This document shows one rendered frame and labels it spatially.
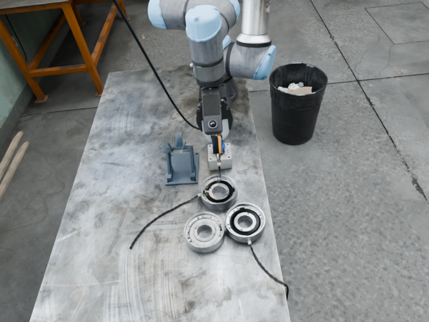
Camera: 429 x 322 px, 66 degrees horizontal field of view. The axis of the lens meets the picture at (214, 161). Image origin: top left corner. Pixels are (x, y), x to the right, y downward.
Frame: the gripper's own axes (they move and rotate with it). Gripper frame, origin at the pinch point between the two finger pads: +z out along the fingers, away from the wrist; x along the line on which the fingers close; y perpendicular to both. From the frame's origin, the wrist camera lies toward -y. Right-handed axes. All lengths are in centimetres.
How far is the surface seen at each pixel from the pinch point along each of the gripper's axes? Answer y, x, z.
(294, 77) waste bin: 116, -44, 60
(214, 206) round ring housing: -15.2, 1.7, 10.2
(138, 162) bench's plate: 5.6, 27.3, 13.2
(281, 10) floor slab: 290, -60, 93
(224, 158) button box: 1.1, -1.4, 8.7
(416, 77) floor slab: 152, -144, 93
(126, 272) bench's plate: -32.0, 24.0, 13.1
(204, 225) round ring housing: -21.0, 4.3, 10.5
